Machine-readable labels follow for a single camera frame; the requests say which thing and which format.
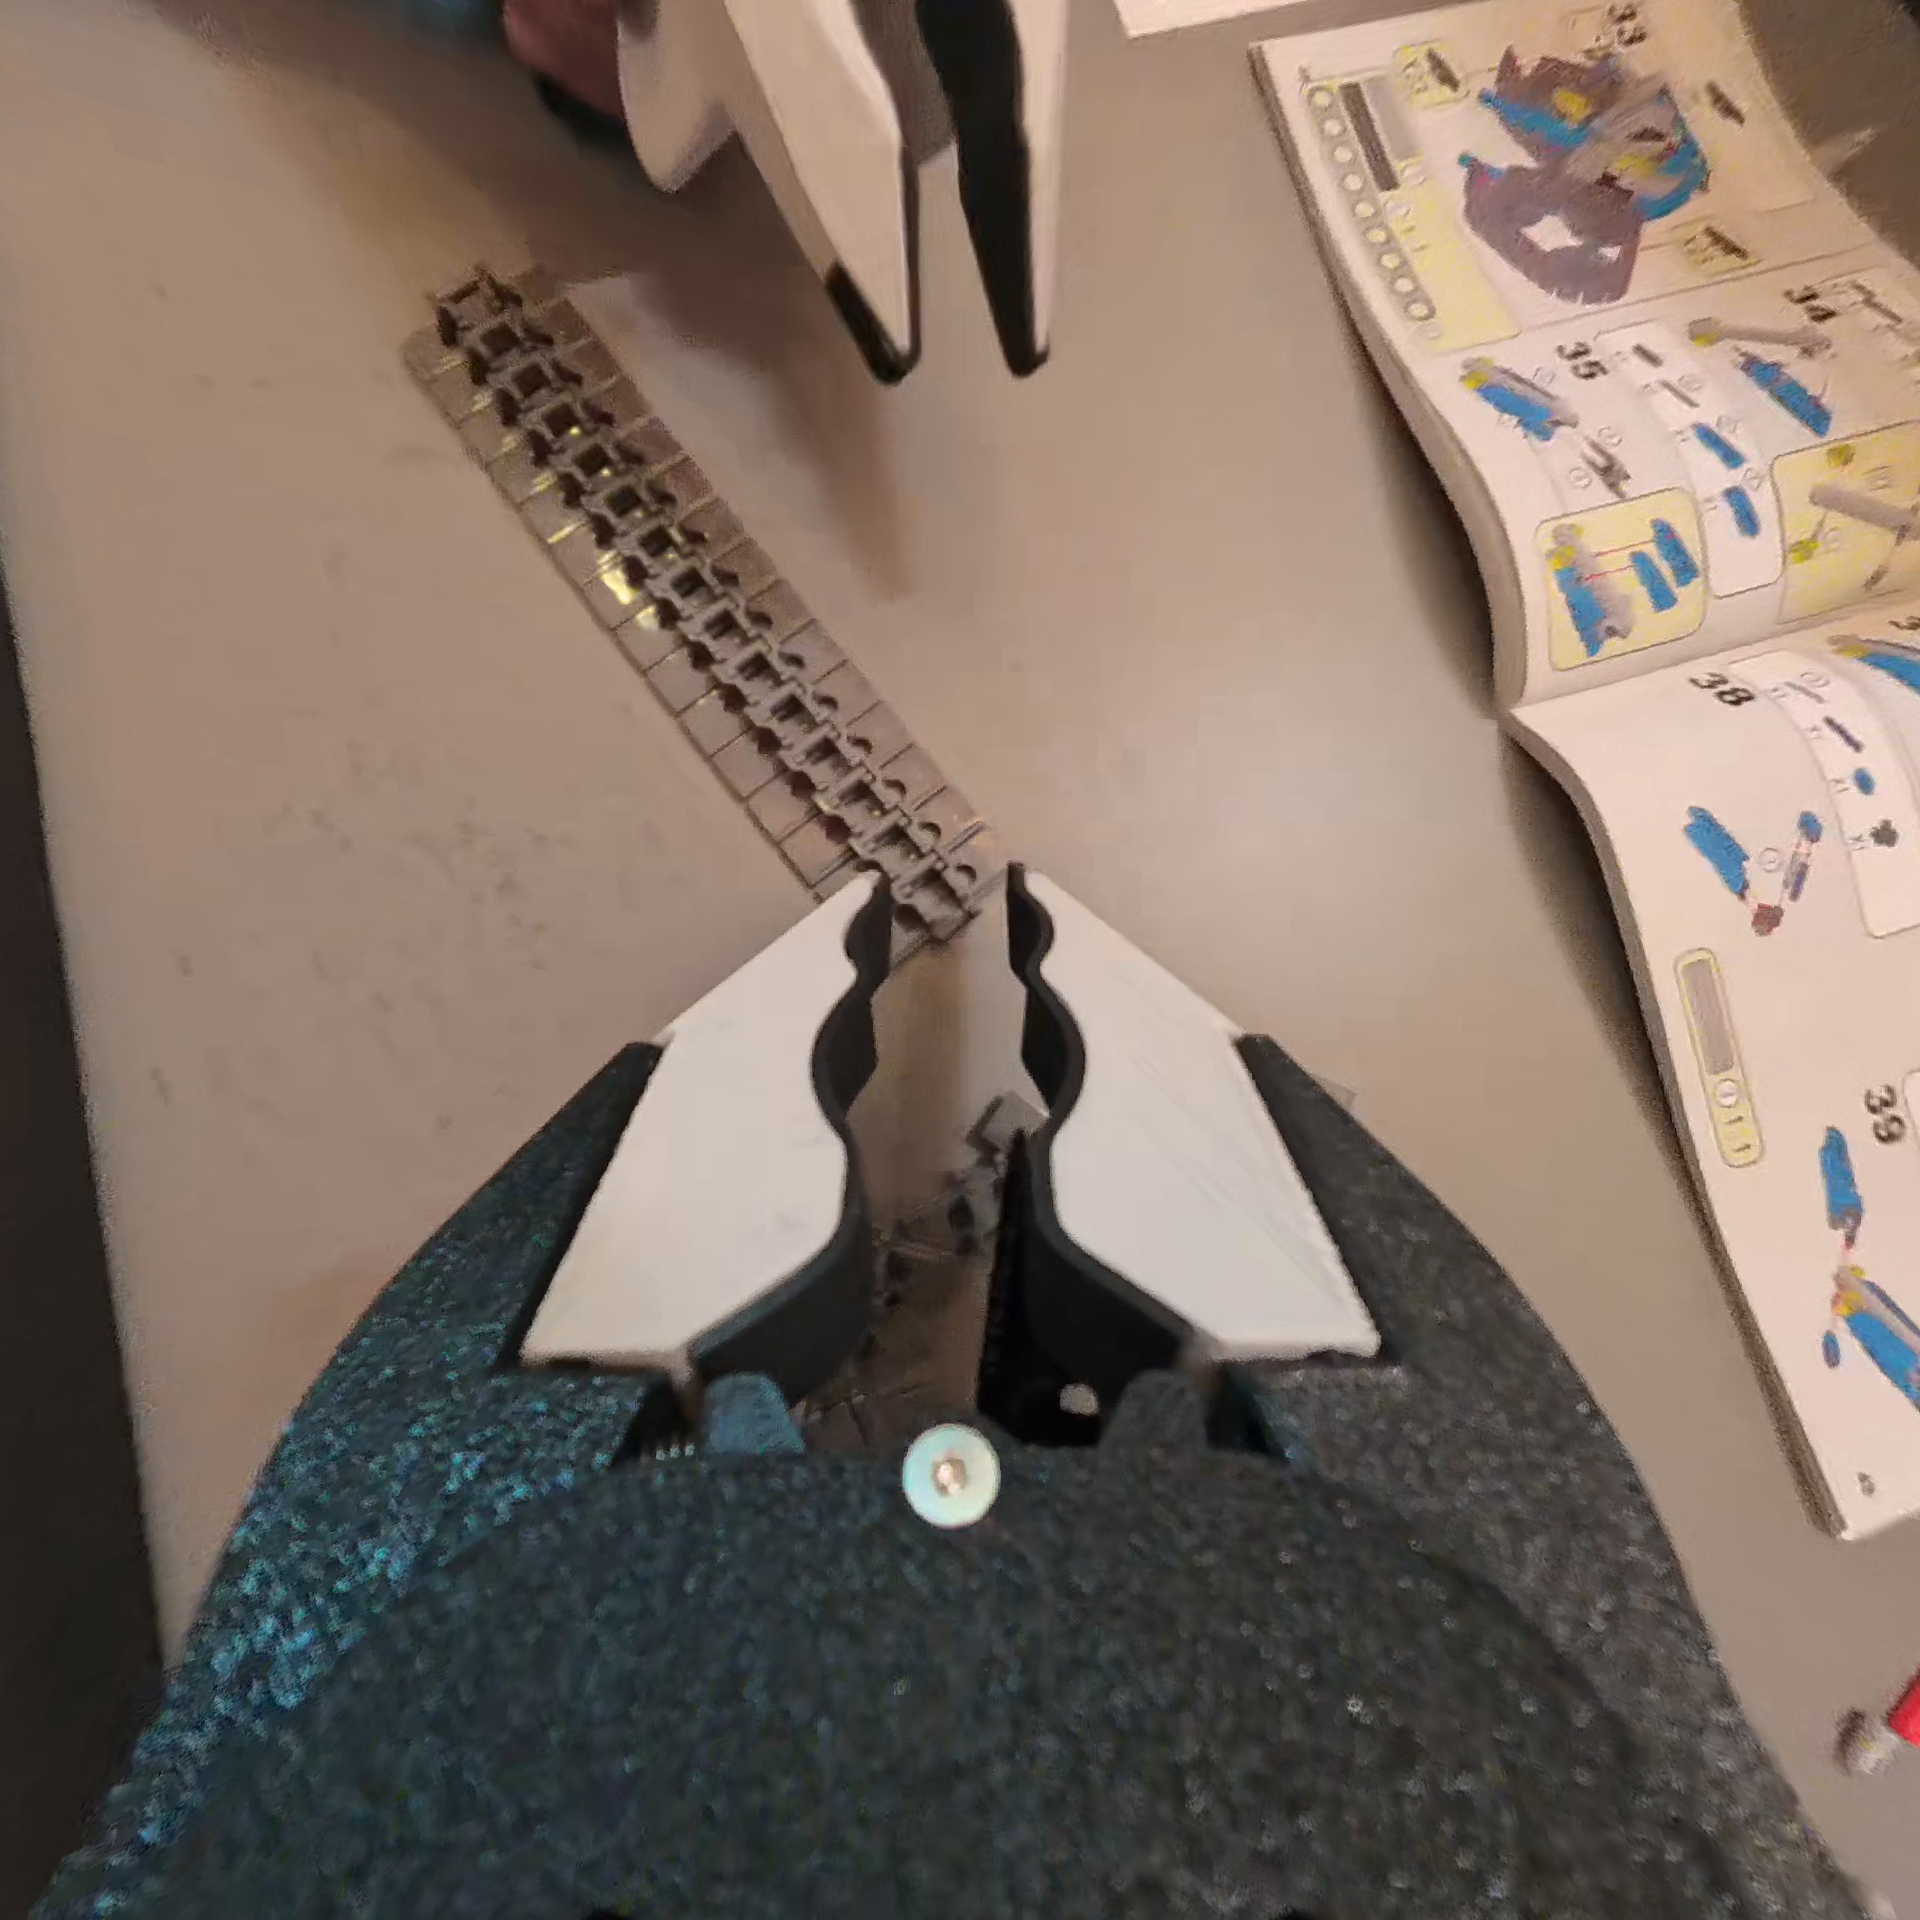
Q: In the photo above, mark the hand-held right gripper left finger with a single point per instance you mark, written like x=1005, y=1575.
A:
x=705, y=1200

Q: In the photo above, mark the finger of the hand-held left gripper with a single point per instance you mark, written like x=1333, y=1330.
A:
x=839, y=136
x=1042, y=149

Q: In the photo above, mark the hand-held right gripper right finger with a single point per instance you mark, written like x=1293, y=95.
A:
x=1200, y=1184

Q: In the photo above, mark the pile of grey track links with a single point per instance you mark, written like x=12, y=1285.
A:
x=960, y=1184

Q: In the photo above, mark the grey desk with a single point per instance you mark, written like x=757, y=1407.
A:
x=1200, y=676

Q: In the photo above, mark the person's left hand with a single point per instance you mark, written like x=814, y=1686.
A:
x=570, y=37

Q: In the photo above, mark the instruction booklet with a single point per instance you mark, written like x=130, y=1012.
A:
x=1621, y=375

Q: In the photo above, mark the grey building pin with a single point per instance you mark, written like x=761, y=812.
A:
x=1866, y=1744

